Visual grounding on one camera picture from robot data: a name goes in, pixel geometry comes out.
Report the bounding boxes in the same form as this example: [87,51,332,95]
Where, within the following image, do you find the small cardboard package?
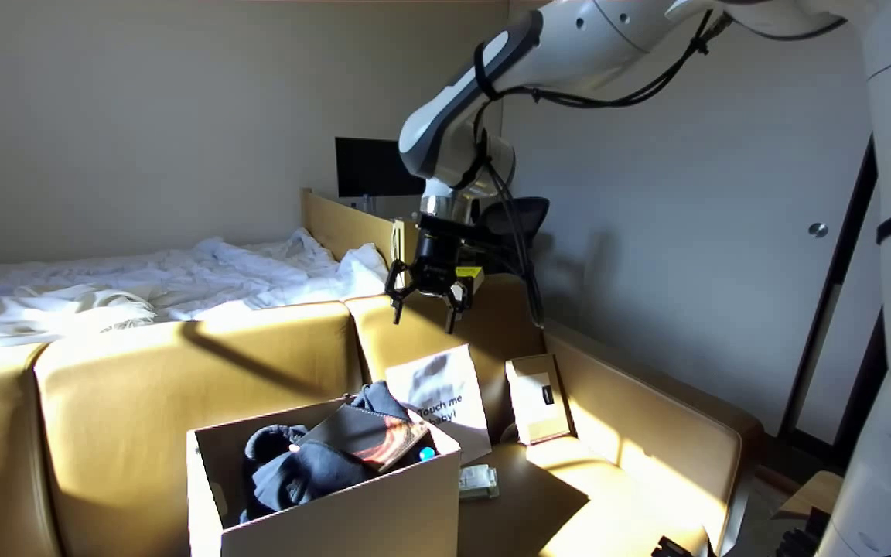
[502,352,580,449]

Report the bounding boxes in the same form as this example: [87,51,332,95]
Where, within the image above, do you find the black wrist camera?
[479,194,553,256]

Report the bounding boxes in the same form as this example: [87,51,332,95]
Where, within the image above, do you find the brown cardboard box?
[0,274,749,557]

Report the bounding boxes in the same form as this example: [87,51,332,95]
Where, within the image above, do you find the small printed booklet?
[456,460,502,504]

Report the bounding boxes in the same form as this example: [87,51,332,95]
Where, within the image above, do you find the dark blue-grey clothes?
[240,380,438,521]

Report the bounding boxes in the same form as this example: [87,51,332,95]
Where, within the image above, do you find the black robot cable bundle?
[469,10,735,324]

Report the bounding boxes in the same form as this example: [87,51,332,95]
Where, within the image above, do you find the white cardboard box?
[183,395,466,557]

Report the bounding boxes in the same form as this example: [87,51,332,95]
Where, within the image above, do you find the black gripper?
[387,211,485,336]

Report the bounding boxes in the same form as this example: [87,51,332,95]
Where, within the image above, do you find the black monitor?
[334,132,426,203]

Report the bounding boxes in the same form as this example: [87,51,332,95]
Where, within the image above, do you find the spiral bound notebook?
[338,406,434,478]

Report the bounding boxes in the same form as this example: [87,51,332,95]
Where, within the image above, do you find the yellow cover book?
[451,264,490,298]

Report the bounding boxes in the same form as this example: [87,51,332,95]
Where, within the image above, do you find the loose cardboard piece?
[773,469,848,521]

